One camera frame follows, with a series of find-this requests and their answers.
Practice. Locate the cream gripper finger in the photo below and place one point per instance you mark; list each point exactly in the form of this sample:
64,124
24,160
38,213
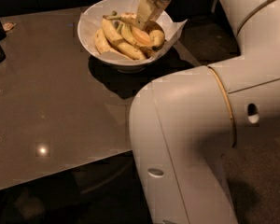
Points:
149,10

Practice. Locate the curved spotted yellow banana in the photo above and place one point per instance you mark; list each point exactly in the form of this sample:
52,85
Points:
156,33

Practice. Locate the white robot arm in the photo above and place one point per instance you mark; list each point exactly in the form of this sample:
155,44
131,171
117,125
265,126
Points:
181,124

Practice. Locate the white paper bowl liner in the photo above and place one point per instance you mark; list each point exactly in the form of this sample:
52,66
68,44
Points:
90,22

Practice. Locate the long yellow banana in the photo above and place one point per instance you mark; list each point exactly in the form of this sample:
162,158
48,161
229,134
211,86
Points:
119,43

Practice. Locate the left yellow banana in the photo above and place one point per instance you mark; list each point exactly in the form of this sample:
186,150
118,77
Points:
101,43

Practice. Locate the white ceramic bowl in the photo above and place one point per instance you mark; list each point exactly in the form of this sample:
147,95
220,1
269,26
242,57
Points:
148,52

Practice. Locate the small crumpled wrapper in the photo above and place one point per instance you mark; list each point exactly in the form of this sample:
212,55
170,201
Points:
8,26

